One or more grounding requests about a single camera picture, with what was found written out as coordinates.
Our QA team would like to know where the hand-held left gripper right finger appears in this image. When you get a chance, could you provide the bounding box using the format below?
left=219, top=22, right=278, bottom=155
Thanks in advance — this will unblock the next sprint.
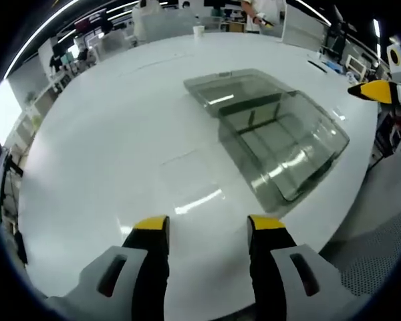
left=247, top=215, right=364, bottom=321

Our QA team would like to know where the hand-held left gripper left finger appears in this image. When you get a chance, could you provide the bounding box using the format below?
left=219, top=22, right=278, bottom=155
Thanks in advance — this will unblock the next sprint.
left=45, top=215, right=170, bottom=321

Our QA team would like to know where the clear grey guide fixture box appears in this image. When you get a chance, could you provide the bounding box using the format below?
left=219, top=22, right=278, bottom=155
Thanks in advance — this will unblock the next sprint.
left=183, top=68, right=351, bottom=215

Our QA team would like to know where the small white box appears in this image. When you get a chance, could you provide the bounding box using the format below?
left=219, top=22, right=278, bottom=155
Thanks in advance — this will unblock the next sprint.
left=346, top=53, right=367, bottom=76

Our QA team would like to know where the blue flat item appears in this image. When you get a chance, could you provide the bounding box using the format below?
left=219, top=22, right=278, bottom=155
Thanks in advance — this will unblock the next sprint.
left=322, top=60, right=345, bottom=73

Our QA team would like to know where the white mesh office chair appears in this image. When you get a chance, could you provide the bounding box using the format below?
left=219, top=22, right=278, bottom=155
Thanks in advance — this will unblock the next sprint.
left=320, top=197, right=401, bottom=298

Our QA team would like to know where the wall display screen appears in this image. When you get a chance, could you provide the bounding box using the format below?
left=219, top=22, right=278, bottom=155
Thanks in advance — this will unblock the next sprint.
left=75, top=9, right=106, bottom=34

